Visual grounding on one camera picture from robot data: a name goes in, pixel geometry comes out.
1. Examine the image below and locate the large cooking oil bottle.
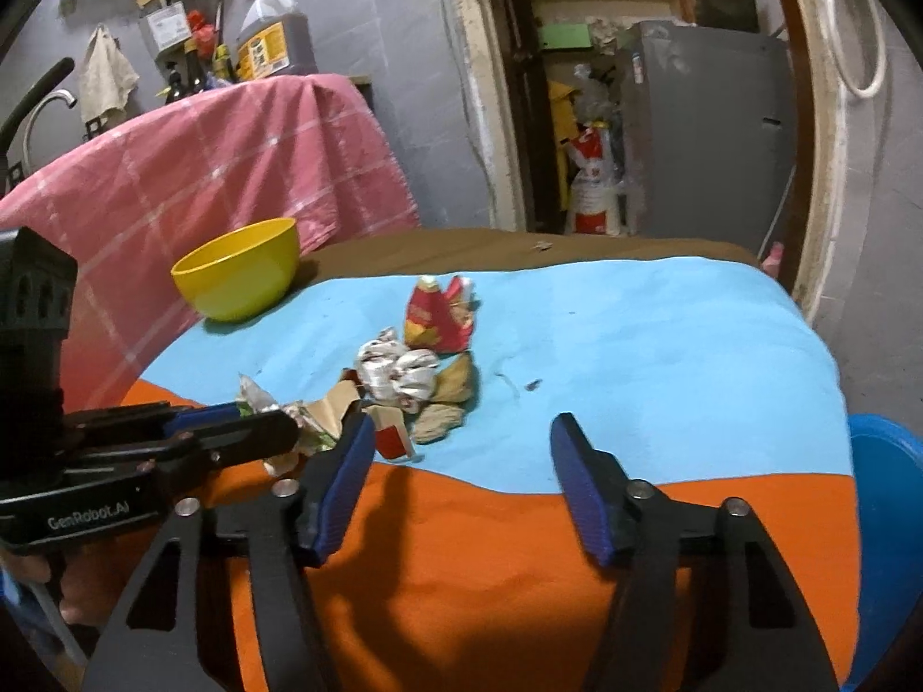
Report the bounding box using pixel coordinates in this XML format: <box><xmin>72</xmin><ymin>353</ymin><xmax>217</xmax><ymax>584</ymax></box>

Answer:
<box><xmin>235</xmin><ymin>0</ymin><xmax>318</xmax><ymax>82</ymax></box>

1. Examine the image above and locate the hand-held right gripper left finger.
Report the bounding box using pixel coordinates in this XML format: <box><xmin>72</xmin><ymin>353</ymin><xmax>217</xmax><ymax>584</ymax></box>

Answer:
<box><xmin>81</xmin><ymin>409</ymin><xmax>377</xmax><ymax>692</ymax></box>

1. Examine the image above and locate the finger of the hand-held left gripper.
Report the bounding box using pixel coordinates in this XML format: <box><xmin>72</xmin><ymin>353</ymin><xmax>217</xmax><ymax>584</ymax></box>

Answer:
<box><xmin>65</xmin><ymin>411</ymin><xmax>301</xmax><ymax>491</ymax></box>
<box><xmin>63</xmin><ymin>404</ymin><xmax>242</xmax><ymax>448</ymax></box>

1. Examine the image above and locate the brown paper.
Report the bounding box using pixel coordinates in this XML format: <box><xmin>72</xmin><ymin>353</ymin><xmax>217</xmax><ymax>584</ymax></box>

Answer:
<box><xmin>410</xmin><ymin>402</ymin><xmax>467</xmax><ymax>446</ymax></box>
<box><xmin>431</xmin><ymin>350</ymin><xmax>478</xmax><ymax>405</ymax></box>

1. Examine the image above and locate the pink checked cloth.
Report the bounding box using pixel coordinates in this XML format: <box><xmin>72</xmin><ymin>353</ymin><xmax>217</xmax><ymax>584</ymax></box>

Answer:
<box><xmin>0</xmin><ymin>73</ymin><xmax>423</xmax><ymax>412</ymax></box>

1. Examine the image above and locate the red snack packet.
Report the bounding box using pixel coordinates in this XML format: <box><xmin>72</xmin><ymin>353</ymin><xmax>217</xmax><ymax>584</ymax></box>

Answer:
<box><xmin>402</xmin><ymin>274</ymin><xmax>478</xmax><ymax>356</ymax></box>

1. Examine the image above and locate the green beige wrapper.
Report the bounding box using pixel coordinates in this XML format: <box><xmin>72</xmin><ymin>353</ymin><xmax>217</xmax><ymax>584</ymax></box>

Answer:
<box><xmin>238</xmin><ymin>373</ymin><xmax>363</xmax><ymax>478</ymax></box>

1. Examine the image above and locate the striped blanket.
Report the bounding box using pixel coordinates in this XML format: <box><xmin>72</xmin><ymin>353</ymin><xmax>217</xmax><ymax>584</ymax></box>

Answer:
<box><xmin>119</xmin><ymin>227</ymin><xmax>862</xmax><ymax>692</ymax></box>

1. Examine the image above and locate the wooden door frame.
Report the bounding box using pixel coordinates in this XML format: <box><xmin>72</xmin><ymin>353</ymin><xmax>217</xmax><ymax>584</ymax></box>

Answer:
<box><xmin>440</xmin><ymin>0</ymin><xmax>848</xmax><ymax>318</ymax></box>

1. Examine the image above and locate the silver wrapper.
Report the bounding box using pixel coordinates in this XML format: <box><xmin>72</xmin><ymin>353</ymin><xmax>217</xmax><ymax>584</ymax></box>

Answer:
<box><xmin>355</xmin><ymin>326</ymin><xmax>441</xmax><ymax>415</ymax></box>

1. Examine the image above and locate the silver faucet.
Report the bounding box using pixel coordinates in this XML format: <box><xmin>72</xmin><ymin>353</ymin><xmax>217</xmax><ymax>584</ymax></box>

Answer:
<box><xmin>21</xmin><ymin>88</ymin><xmax>78</xmax><ymax>174</ymax></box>

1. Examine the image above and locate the white hose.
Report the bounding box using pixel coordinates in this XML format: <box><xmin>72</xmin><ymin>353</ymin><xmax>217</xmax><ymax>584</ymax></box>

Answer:
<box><xmin>811</xmin><ymin>0</ymin><xmax>890</xmax><ymax>100</ymax></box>

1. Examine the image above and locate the red white bag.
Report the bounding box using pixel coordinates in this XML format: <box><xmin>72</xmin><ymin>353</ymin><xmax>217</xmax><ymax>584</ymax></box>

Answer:
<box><xmin>566</xmin><ymin>126</ymin><xmax>628</xmax><ymax>235</ymax></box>

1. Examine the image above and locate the yellow bowl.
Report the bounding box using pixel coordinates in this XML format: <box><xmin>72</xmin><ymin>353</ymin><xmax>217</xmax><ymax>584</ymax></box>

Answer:
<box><xmin>171</xmin><ymin>217</ymin><xmax>300</xmax><ymax>323</ymax></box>

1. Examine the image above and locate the person's left hand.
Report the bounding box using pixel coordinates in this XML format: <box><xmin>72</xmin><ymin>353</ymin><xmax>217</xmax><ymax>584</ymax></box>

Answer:
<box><xmin>29</xmin><ymin>544</ymin><xmax>100</xmax><ymax>625</ymax></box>

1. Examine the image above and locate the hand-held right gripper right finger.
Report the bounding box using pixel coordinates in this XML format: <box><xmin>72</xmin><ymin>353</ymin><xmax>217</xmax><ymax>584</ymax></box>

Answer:
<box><xmin>550</xmin><ymin>412</ymin><xmax>841</xmax><ymax>692</ymax></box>

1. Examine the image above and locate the red white small carton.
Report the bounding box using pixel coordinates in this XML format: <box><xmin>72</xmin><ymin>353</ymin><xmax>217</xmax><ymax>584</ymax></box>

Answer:
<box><xmin>362</xmin><ymin>405</ymin><xmax>425</xmax><ymax>464</ymax></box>

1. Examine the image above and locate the grey appliance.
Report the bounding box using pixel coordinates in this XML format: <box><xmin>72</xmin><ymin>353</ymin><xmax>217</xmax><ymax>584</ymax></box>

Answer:
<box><xmin>620</xmin><ymin>20</ymin><xmax>798</xmax><ymax>250</ymax></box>

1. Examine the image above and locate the beige hanging towel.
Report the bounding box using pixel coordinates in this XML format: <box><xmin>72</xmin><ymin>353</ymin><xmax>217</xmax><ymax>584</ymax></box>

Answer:
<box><xmin>78</xmin><ymin>25</ymin><xmax>141</xmax><ymax>123</ymax></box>

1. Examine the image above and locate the blue plastic bucket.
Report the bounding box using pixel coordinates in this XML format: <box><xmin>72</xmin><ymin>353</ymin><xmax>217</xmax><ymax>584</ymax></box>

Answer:
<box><xmin>840</xmin><ymin>414</ymin><xmax>923</xmax><ymax>689</ymax></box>

